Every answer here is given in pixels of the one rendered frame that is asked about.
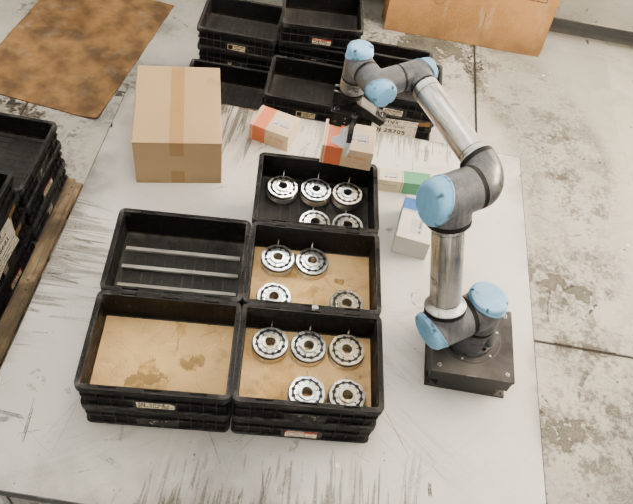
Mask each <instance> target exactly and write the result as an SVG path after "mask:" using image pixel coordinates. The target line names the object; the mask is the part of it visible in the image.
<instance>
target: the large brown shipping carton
mask: <svg viewBox="0 0 633 504"><path fill-rule="evenodd" d="M131 143H132V150H133V158H134V166H135V174H136V182H137V183H221V177H222V122H221V86H220V68H205V67H175V66H144V65H138V68H137V80H136V92H135V105H134V117H133V130H132V142H131Z"/></svg>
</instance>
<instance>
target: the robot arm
mask: <svg viewBox="0 0 633 504"><path fill-rule="evenodd" d="M373 56H374V47H373V45H372V44H371V43H370V42H368V41H366V40H362V39H357V40H353V41H351V42H350V43H349V44H348V46H347V50H346V53H345V60H344V65H343V71H342V76H341V82H340V84H335V89H334V95H333V101H332V107H331V113H330V118H329V124H330V125H335V126H338V127H341V125H344V126H348V125H349V128H347V127H343V128H342V129H341V132H340V134H339V135H337V136H333V137H332V143H333V144H335V145H338V146H340V147H342V148H344V149H345V150H344V155H343V157H346V156H347V154H348V153H349V151H350V146H351V142H352V137H353V132H354V126H356V122H357V117H358V113H360V114H362V115H363V116H365V117H366V118H367V119H369V120H370V121H372V122H373V123H375V124H376V125H378V126H379V127H380V126H381V125H383V124H384V123H385V122H386V112H384V111H383V110H382V109H380V108H379V107H385V106H387V105H388V104H389V103H391V102H392V101H393V100H394V99H395V97H396V95H397V93H400V92H404V91H407V90H410V92H411V93H412V95H413V96H414V97H415V99H416V100H417V102H418V103H419V105H420V106H421V107H422V109H423V110H424V112H425V113H426V114H427V116H428V117H429V119H430V120H431V121H432V123H433V124H434V126H435V127H436V128H437V130H438V131H439V133H440V134H441V136H442V137H443V138H444V140H445V141H446V143H447V144H448V145H449V147H450V148H451V150H452V151H453V152H454V154H455V155H456V157H457V158H458V159H459V161H460V165H459V167H460V168H458V169H455V170H452V171H449V172H446V173H443V174H438V175H435V176H433V177H432V178H430V179H427V180H425V181H424V182H422V183H421V185H420V186H419V188H418V190H417V193H416V208H417V209H418V214H419V217H420V219H421V220H422V221H423V223H424V224H426V226H427V227H428V228H429V229H430V230H431V261H430V295H429V296H428V297H427V298H426V299H425V301H424V311H423V312H419V313H418V314H417V315H416V316H415V323H416V327H417V329H418V332H419V334H420V335H421V337H422V339H423V340H424V341H425V343H426V344H427V345H428V346H429V347H430V348H432V349H434V350H440V349H443V348H445V347H446V348H447V347H449V346H451V347H452V348H453V349H454V350H455V351H457V352H458V353H460V354H462V355H464V356H468V357H480V356H483V355H485V354H487V353H488V352H489V351H490V350H491V348H492V347H493V345H494V343H495V338H496V333H495V330H496V328H497V326H498V324H499V323H500V321H501V319H502V318H503V316H504V315H505V314H506V311H507V308H508V298H507V296H506V294H505V293H504V291H503V290H502V289H501V288H500V287H498V286H497V285H495V284H491V283H490V282H486V281H481V282H477V283H475V284H474V285H473V286H471V287H470V289H469V292H468V293H466V294H464V295H462V280H463V262H464V245H465V231H467V230H468V229H469V228H470V227H471V225H472V214H473V213H474V212H476V211H479V210H481V209H484V208H487V207H489V206H490V205H492V204H493V203H494V202H495V201H496V200H497V199H498V198H499V196H500V195H501V192H502V190H503V186H504V170H503V166H502V163H501V160H500V159H499V157H498V155H497V153H496V152H495V150H494V149H493V148H492V146H491V145H487V144H484V143H483V141H482V140H481V139H480V137H479V136H478V135H477V133H476V132H475V130H474V129H473V128H472V126H471V125H470V124H469V122H468V121H467V120H466V118H465V117H464V116H463V114H462V113H461V112H460V110H459V109H458V108H457V106H456V105H455V103H454V102H453V101H452V99H451V98H450V97H449V95H448V94H447V93H446V91H445V90H444V89H443V87H442V86H441V85H440V83H439V82H438V81H437V78H438V67H436V62H435V61H434V60H433V59H432V58H430V57H424V58H416V59H413V60H411V61H408V62H404V63H400V64H397V65H393V66H389V67H386V68H382V69H381V68H380V67H379V66H378V65H377V63H376V62H375V61H374V60H373ZM364 94H365V96H366V97H367V99H369V100H370V101H371V102H372V103H371V102H370V101H369V100H367V99H366V98H364V97H363V96H364ZM336 116H337V117H336ZM347 130H348V133H347ZM346 133H347V137H346Z"/></svg>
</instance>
